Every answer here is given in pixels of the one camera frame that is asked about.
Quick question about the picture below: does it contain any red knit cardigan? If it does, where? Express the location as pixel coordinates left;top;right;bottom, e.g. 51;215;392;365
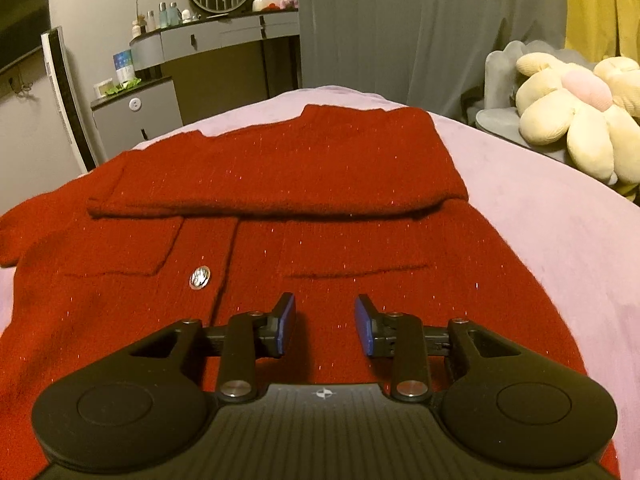
1;105;617;479

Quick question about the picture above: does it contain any pink plush bed blanket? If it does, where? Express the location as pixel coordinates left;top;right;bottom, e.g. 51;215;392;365
1;87;639;479

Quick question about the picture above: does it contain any grey shell-shaped chair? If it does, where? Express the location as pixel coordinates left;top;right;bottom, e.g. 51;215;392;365
464;39;640;201

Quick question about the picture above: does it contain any grey drawer cabinet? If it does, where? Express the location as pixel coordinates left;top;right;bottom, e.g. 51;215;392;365
91;77;183;159

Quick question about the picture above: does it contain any blue white box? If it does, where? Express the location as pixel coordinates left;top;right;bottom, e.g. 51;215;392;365
113;50;136;84

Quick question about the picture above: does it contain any cream flower plush pillow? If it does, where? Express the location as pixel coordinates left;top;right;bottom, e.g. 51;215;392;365
515;52;639;186

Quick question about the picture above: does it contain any grey vanity dressing table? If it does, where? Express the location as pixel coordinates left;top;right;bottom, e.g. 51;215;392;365
130;10;302;124

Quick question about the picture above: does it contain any grey curtain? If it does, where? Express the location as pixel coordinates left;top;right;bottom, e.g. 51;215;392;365
299;0;567;119

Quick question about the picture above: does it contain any cosmetic bottles group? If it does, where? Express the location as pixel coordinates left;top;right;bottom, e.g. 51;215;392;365
131;2;198;39

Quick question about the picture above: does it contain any yellow curtain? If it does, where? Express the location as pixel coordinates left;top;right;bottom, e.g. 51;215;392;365
565;0;639;62

